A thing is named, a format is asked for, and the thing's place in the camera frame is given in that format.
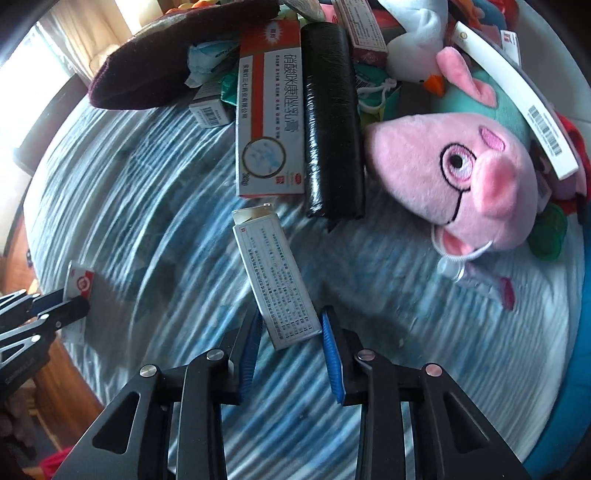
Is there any small grey barcode box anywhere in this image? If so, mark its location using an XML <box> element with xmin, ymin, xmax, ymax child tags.
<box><xmin>189</xmin><ymin>85</ymin><xmax>234</xmax><ymax>127</ymax></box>

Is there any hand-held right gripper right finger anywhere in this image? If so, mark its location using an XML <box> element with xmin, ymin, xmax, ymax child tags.
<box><xmin>321</xmin><ymin>305</ymin><xmax>532</xmax><ymax>480</ymax></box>

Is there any pig plush teal dress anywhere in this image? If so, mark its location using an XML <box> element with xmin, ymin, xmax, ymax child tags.
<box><xmin>362</xmin><ymin>46</ymin><xmax>546</xmax><ymax>310</ymax></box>

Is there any white barcode tag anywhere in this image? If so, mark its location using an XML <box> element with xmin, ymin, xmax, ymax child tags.
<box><xmin>452</xmin><ymin>21</ymin><xmax>580</xmax><ymax>181</ymax></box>

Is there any blue striped table cloth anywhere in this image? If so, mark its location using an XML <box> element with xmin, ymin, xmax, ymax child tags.
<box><xmin>25</xmin><ymin>99</ymin><xmax>583</xmax><ymax>480</ymax></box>

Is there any blue plastic container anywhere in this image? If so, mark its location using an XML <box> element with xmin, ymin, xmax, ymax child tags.
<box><xmin>524</xmin><ymin>318</ymin><xmax>591</xmax><ymax>480</ymax></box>

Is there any green plastic toy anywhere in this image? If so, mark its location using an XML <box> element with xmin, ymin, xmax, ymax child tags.
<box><xmin>526</xmin><ymin>203</ymin><xmax>568</xmax><ymax>257</ymax></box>

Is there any small red white box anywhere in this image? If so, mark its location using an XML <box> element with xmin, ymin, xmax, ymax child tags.
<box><xmin>62</xmin><ymin>261</ymin><xmax>95</xmax><ymax>305</ymax></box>

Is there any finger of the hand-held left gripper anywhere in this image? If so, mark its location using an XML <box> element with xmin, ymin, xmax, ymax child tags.
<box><xmin>28</xmin><ymin>295</ymin><xmax>90</xmax><ymax>341</ymax></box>
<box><xmin>0</xmin><ymin>288</ymin><xmax>65</xmax><ymax>319</ymax></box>

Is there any beige curtain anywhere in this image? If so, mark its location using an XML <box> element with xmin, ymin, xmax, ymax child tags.
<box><xmin>37</xmin><ymin>0</ymin><xmax>139</xmax><ymax>61</ymax></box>

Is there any large red white medicine box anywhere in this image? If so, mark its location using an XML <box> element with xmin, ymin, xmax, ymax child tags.
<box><xmin>235</xmin><ymin>17</ymin><xmax>306</xmax><ymax>199</ymax></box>

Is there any light blue crumpled packet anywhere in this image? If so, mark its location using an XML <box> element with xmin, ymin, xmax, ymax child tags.
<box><xmin>185</xmin><ymin>39</ymin><xmax>243</xmax><ymax>88</ymax></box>

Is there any white goose plush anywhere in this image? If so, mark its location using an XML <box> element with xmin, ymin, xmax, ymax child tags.
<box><xmin>381</xmin><ymin>0</ymin><xmax>458</xmax><ymax>95</ymax></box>

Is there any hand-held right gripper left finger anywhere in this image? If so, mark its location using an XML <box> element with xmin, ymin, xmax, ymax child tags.
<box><xmin>53</xmin><ymin>305</ymin><xmax>264</xmax><ymax>480</ymax></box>

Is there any black garbage bag roll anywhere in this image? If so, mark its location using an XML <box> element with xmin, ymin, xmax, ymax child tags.
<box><xmin>300</xmin><ymin>22</ymin><xmax>368</xmax><ymax>220</ymax></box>

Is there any maroon knit hat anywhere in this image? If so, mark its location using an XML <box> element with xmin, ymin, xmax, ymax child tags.
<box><xmin>88</xmin><ymin>0</ymin><xmax>282</xmax><ymax>112</ymax></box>

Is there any dark red box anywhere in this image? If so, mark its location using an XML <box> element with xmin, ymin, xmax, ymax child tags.
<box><xmin>332</xmin><ymin>0</ymin><xmax>389</xmax><ymax>70</ymax></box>

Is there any green foil packet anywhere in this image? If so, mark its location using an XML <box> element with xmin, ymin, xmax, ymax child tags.
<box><xmin>219</xmin><ymin>74</ymin><xmax>241</xmax><ymax>107</ymax></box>

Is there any teal pouch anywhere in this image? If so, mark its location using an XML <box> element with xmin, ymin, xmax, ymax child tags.
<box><xmin>355</xmin><ymin>62</ymin><xmax>402</xmax><ymax>125</ymax></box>

